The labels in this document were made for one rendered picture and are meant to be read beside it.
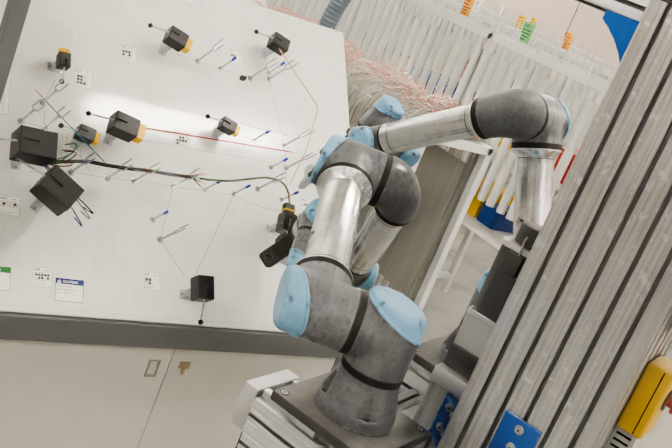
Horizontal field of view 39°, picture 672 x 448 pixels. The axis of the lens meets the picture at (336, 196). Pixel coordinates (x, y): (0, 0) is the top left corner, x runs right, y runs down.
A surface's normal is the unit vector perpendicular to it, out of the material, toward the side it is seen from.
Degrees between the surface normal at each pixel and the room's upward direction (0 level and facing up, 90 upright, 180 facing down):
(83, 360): 90
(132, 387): 90
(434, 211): 90
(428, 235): 90
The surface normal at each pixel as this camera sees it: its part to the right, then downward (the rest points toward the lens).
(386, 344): -0.01, 0.26
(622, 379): -0.54, 0.02
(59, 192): 0.62, -0.28
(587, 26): -0.77, -0.14
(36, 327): 0.50, 0.42
